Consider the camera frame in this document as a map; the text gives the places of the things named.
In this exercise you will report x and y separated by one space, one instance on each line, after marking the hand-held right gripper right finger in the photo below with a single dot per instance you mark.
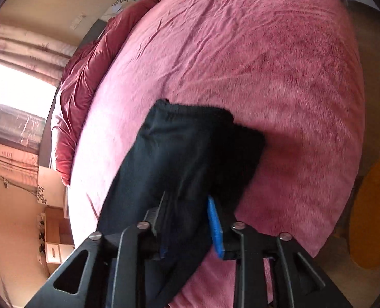
215 227

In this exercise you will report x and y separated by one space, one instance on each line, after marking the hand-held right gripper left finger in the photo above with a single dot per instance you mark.
154 222

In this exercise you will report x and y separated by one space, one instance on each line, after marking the black pants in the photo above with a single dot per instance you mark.
183 154

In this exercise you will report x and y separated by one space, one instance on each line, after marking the wooden desk with white drawers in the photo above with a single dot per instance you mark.
53 227

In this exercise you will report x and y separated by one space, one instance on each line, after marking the white floral bedside cabinet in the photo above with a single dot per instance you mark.
119 6
50 186

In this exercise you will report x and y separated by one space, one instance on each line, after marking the dark headboard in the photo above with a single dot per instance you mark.
47 134

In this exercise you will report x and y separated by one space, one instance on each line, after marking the patterned pink curtain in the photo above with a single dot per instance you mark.
20 45
10 166

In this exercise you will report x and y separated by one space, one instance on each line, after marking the red duvet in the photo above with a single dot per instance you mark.
81 80

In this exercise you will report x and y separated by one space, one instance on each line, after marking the pink fleece blanket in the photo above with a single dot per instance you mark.
241 54

